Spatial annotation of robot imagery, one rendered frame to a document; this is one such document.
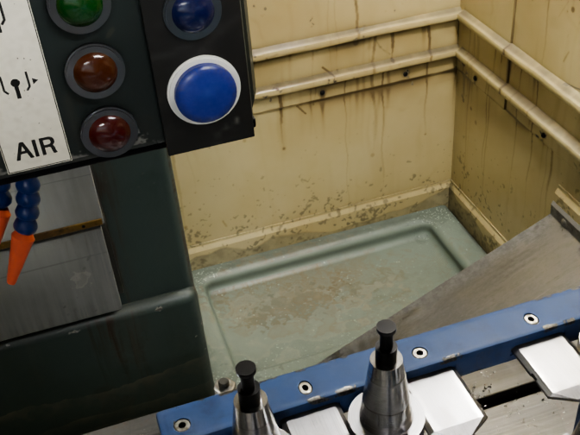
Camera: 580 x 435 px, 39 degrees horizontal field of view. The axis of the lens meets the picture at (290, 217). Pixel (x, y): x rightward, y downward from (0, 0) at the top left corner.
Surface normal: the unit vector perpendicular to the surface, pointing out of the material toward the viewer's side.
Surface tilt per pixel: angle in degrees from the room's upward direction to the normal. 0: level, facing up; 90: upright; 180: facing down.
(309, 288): 0
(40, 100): 90
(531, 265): 24
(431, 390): 0
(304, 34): 90
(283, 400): 0
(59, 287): 90
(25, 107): 90
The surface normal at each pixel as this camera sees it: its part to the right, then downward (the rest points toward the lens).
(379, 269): -0.07, -0.80
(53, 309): 0.30, 0.55
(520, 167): -0.95, 0.24
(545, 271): -0.45, -0.63
